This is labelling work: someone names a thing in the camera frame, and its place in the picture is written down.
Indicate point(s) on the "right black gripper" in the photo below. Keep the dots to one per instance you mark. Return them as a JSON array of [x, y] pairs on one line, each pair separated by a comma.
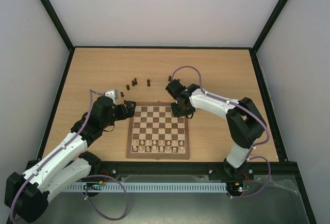
[[179, 108]]

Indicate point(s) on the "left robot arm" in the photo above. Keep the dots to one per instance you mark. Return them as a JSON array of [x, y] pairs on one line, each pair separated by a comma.
[[28, 194]]

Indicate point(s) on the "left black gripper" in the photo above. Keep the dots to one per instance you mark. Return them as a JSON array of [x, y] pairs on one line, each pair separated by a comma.
[[131, 112]]

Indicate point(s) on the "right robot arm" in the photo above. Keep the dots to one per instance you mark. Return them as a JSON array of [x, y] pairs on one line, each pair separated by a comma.
[[244, 120]]

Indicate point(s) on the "wooden chess board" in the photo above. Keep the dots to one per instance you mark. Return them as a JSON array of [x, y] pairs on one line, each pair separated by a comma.
[[155, 121]]

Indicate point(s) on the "light chess pieces row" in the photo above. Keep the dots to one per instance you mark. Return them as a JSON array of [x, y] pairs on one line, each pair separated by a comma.
[[158, 146]]

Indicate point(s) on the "grey slotted cable duct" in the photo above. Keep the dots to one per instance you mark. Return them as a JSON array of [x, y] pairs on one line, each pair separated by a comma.
[[148, 188]]

